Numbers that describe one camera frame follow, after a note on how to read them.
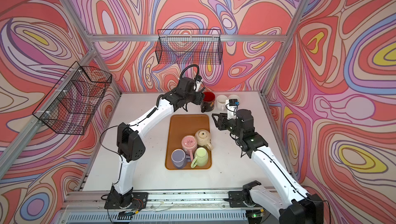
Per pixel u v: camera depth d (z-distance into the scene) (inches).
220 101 40.6
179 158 30.9
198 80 29.4
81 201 29.5
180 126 39.0
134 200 28.8
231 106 25.3
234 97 41.0
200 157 30.2
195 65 25.8
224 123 26.0
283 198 16.5
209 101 39.5
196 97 30.5
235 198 28.8
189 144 31.7
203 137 33.9
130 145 20.1
